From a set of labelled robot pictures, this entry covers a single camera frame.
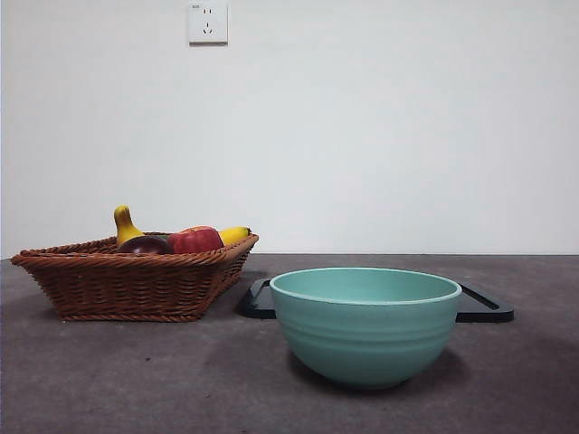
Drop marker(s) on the teal ribbed bowl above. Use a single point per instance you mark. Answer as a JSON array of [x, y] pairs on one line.
[[366, 339]]

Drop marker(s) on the dark red plum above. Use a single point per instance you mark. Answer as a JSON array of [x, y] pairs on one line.
[[145, 245]]

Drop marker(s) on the dark rectangular tray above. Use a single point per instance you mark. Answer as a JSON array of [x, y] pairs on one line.
[[255, 303]]

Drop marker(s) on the red apple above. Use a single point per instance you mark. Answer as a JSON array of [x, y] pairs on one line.
[[196, 239]]

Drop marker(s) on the yellow banana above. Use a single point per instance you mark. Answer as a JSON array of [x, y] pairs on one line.
[[124, 226]]

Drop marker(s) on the brown wicker basket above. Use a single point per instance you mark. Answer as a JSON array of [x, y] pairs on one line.
[[126, 289]]

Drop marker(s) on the white wall socket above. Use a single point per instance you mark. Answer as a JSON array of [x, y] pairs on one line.
[[208, 22]]

